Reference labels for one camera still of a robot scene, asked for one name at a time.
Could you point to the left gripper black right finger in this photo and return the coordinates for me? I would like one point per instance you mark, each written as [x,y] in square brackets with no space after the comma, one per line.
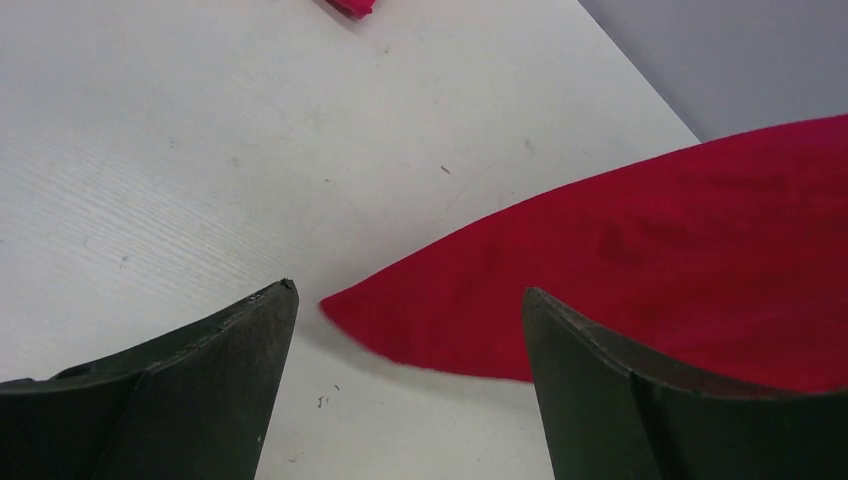
[613,408]

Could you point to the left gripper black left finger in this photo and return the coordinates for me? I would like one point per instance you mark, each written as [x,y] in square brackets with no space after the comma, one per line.
[194,403]

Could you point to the red t-shirt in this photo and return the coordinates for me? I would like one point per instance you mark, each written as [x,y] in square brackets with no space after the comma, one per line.
[730,255]

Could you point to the folded pink t-shirt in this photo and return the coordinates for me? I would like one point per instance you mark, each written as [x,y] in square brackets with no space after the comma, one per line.
[357,9]

